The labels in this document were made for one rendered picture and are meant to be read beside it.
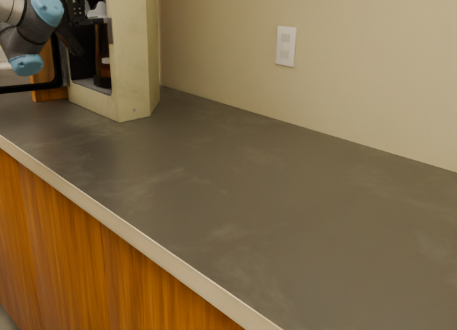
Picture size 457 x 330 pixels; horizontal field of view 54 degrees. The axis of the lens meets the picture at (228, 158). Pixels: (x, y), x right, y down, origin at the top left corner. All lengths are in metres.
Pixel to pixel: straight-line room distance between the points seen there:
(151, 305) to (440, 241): 0.53
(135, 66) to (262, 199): 0.64
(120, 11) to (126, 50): 0.11
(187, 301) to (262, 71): 0.88
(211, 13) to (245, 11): 0.16
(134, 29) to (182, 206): 0.64
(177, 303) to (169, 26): 1.22
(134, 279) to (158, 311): 0.08
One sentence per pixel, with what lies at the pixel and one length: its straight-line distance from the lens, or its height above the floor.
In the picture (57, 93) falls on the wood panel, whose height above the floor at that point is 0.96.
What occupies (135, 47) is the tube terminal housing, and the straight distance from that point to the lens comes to 1.36.
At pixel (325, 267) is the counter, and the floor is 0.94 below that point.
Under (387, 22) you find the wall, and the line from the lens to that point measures 1.23.
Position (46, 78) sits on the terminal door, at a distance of 1.59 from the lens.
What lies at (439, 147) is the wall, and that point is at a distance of 1.21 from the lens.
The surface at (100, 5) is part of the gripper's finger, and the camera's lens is 1.40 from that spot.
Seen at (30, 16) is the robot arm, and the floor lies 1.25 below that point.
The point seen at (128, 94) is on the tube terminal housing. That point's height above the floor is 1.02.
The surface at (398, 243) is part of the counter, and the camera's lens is 0.82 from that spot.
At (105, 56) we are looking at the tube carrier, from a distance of 1.43.
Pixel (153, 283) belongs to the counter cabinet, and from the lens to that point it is 0.88.
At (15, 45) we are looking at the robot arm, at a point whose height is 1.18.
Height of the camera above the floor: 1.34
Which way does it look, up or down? 22 degrees down
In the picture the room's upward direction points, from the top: 2 degrees clockwise
